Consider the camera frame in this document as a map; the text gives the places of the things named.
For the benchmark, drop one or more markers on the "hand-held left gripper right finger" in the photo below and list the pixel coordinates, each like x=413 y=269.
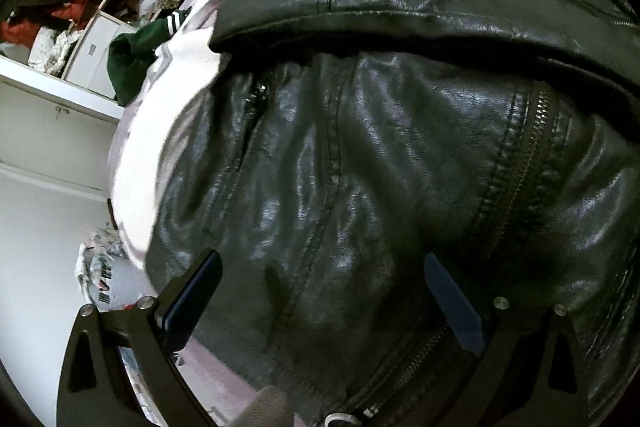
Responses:
x=457 y=299

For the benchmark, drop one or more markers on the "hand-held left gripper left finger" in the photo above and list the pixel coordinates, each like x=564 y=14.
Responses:
x=192 y=297

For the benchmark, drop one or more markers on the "black leather jacket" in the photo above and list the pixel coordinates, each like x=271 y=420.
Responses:
x=375 y=157

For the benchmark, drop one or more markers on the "printed white plastic bag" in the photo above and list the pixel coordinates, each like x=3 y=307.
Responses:
x=95 y=272

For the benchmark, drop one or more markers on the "floral plush blanket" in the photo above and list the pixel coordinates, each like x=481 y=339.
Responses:
x=165 y=107

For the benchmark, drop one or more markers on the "green garment with striped cuff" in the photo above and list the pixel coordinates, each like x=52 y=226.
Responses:
x=130 y=62

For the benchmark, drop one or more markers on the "white drawer unit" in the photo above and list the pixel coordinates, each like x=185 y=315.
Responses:
x=95 y=52

